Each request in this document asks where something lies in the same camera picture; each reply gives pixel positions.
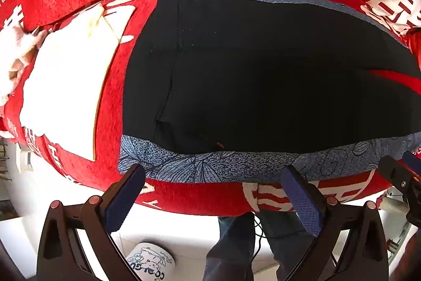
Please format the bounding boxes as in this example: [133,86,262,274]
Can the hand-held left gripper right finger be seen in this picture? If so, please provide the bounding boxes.
[280,165,390,281]

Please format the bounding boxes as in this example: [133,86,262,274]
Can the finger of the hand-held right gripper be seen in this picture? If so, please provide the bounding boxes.
[378,155,421,229]
[402,151,421,174]

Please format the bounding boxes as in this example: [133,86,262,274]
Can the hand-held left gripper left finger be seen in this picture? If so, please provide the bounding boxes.
[36,163,147,281]

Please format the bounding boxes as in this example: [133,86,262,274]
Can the black pants with blue trim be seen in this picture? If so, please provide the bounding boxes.
[118,0,421,183]

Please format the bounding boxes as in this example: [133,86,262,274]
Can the person's right leg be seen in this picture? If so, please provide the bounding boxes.
[258,210,317,270]

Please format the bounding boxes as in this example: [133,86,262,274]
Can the white cartoon print bucket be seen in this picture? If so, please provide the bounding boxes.
[126,242,176,281]

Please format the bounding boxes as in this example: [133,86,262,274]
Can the white folded cloth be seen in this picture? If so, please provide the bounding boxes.
[19,22,123,161]

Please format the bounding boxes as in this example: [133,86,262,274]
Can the fluffy white cloth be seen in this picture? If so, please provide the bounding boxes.
[0,27,47,105]

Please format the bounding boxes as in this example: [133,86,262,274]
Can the black cable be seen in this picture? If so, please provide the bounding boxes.
[252,213,265,257]

